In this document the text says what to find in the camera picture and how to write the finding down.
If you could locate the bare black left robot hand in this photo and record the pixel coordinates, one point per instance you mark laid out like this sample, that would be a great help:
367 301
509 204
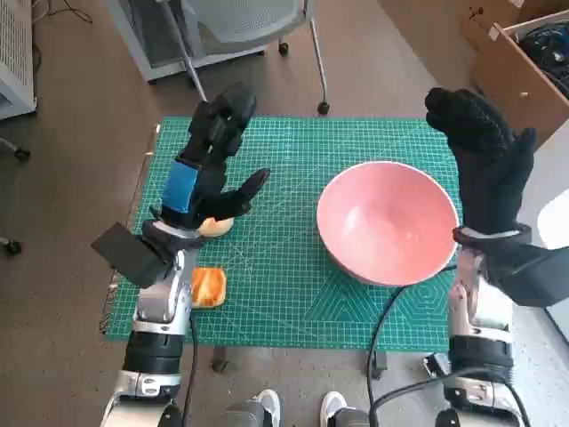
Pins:
209 133

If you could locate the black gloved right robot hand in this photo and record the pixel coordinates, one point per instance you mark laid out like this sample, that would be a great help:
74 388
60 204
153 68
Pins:
484 169

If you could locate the pale round toy bread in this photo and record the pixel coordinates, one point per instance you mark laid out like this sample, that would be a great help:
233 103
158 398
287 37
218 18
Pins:
218 228

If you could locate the pink bowl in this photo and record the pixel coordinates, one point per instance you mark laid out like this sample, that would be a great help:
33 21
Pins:
387 222

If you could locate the orange ridged toy bread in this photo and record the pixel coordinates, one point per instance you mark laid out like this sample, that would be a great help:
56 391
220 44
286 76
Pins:
209 287

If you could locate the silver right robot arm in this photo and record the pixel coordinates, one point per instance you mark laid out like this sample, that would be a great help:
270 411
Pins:
467 311

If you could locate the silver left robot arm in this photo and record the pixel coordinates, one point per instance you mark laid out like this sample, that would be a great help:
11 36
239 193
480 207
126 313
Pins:
155 302

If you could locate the white rounded appliance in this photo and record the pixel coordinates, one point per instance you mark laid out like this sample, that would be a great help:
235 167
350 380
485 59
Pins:
553 218

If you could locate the green cutting mat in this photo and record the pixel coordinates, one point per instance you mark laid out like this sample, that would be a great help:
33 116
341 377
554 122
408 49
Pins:
289 178

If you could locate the grey cabinet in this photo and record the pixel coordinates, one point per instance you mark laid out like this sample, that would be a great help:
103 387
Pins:
151 49

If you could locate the open cardboard box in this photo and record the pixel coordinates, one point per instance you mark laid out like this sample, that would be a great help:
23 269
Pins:
502 62

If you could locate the grey mesh office chair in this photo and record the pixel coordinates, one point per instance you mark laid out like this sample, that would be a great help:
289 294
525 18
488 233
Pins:
249 18

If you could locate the black office chair base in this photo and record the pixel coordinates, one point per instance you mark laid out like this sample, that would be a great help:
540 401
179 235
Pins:
20 153

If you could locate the white perforated cabinet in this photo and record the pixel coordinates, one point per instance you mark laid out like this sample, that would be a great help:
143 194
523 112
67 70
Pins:
18 44

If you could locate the black table caster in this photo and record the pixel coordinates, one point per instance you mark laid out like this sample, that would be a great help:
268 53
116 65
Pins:
377 365
220 360

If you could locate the person's foot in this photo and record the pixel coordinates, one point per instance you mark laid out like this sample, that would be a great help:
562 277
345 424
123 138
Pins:
333 405
269 405

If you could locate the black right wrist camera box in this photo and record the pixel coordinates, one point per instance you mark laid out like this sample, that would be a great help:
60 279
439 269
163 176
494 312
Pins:
529 276

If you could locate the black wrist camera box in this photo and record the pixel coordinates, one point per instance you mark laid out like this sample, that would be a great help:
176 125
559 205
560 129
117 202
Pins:
129 255
529 276

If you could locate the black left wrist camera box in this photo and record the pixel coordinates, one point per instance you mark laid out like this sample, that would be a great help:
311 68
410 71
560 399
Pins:
129 255

